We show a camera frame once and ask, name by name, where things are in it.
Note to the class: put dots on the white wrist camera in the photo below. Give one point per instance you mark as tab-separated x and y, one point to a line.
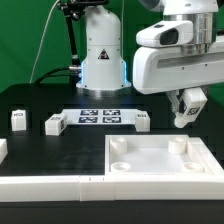
166	33

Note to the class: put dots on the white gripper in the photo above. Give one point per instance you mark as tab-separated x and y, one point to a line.
167	70

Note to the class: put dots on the white square table top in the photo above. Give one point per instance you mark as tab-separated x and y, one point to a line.
155	154

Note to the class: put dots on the white U-shaped obstacle fence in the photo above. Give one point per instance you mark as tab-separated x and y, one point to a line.
185	186

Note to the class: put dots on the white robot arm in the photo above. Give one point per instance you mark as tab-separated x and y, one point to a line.
103	70

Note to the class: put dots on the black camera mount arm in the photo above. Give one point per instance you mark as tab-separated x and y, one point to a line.
73	10

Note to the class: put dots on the fiducial marker sheet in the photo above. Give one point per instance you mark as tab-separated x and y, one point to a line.
100	116

